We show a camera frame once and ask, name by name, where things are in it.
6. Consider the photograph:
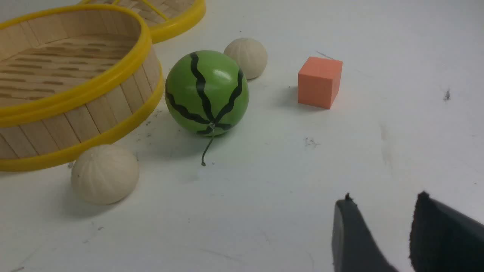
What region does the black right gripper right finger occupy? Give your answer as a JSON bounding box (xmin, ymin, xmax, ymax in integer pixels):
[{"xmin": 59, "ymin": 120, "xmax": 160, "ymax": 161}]
[{"xmin": 409, "ymin": 192, "xmax": 484, "ymax": 272}]

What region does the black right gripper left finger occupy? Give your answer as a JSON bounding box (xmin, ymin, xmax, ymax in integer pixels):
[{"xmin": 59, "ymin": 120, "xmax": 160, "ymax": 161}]
[{"xmin": 332, "ymin": 193, "xmax": 397, "ymax": 272}]

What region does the white bun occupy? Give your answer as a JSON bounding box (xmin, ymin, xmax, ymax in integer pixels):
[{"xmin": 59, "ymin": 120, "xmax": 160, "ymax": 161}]
[
  {"xmin": 71, "ymin": 145, "xmax": 140, "ymax": 205},
  {"xmin": 223, "ymin": 37, "xmax": 268, "ymax": 80}
]

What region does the bamboo steamer lid yellow rim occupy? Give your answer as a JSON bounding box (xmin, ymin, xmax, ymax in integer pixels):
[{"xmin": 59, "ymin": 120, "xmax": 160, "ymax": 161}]
[{"xmin": 79, "ymin": 0, "xmax": 206, "ymax": 43}]

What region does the bamboo steamer tray yellow rim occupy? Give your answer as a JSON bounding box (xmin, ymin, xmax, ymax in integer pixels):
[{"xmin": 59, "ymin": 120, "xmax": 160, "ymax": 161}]
[{"xmin": 0, "ymin": 5, "xmax": 164, "ymax": 172}]

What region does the orange foam cube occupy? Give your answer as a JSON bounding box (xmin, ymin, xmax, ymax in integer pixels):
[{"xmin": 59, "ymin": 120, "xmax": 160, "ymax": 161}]
[{"xmin": 297, "ymin": 57, "xmax": 343, "ymax": 110}]

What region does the green toy watermelon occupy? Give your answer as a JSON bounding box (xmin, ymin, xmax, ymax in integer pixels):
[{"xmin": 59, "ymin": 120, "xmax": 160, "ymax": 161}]
[{"xmin": 164, "ymin": 50, "xmax": 250, "ymax": 166}]

